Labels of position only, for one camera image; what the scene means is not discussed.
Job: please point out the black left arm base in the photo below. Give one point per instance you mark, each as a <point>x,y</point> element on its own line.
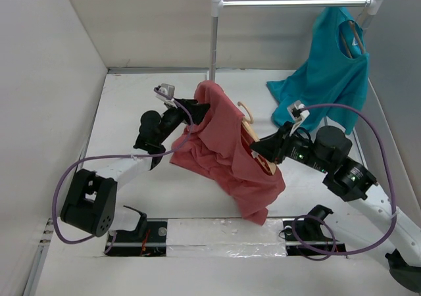
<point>133,234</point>

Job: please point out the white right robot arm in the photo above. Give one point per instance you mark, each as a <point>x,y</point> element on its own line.
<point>393,240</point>

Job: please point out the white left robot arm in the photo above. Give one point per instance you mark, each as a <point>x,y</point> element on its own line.
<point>90,202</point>

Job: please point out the white metal clothes rack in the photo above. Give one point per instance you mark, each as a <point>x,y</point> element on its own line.
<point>372,7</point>

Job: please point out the red t shirt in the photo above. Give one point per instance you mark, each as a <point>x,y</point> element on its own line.
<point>215,150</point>

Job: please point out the teal t shirt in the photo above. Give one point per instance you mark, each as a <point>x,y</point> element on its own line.
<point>326,77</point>

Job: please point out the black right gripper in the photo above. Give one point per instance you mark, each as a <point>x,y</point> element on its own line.
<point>274,148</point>

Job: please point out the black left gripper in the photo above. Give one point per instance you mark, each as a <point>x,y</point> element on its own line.
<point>196,110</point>

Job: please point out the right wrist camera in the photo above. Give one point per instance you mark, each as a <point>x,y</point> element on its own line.
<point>298,114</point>

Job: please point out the wooden hanger under teal shirt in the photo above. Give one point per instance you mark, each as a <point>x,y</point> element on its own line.
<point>350,40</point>

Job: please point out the light wooden hanger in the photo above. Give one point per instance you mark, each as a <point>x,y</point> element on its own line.
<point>248,135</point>

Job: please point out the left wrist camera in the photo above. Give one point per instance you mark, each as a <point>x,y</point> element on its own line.
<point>165,92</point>

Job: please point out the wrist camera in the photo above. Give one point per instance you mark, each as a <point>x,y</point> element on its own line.
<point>165,92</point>
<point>298,114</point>

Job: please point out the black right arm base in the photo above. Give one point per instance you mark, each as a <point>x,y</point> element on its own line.
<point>312,233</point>

